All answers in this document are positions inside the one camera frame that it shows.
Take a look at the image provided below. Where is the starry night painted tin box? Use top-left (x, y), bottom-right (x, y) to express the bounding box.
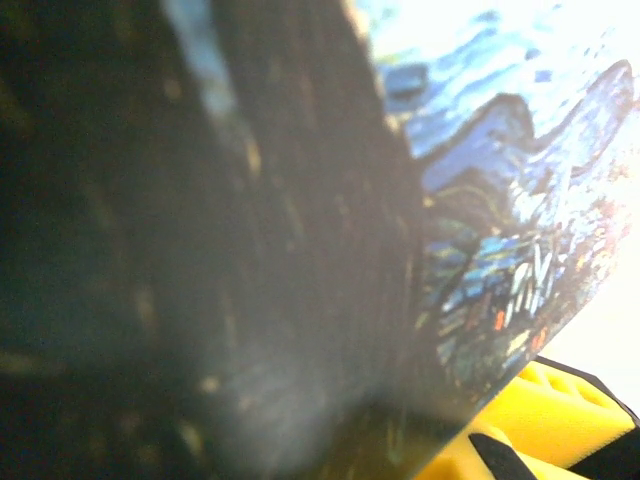
top-left (0, 0), bottom-right (639, 480)

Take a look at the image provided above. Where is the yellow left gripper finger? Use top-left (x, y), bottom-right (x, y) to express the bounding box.
top-left (424, 355), bottom-right (637, 480)

